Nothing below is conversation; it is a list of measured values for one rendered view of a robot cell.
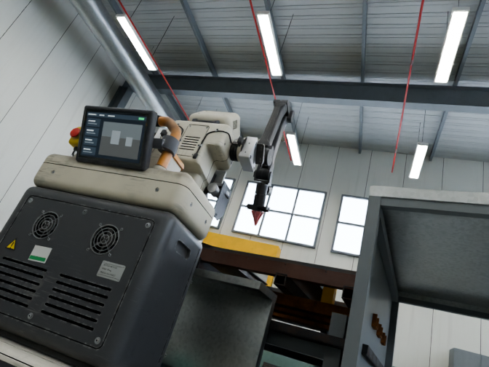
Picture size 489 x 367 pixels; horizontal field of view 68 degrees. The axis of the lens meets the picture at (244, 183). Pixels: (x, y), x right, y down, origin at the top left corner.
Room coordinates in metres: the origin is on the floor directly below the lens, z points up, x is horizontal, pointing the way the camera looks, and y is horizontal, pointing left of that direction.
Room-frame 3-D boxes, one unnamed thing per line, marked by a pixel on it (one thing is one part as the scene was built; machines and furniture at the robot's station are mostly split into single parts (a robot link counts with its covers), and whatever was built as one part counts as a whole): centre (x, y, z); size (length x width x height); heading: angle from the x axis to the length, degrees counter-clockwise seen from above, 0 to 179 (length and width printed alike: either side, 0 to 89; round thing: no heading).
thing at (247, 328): (1.88, 0.29, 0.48); 1.30 x 0.04 x 0.35; 59
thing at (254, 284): (1.81, 0.33, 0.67); 1.30 x 0.20 x 0.03; 59
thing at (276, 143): (1.59, -0.08, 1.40); 0.11 x 0.06 x 0.43; 68
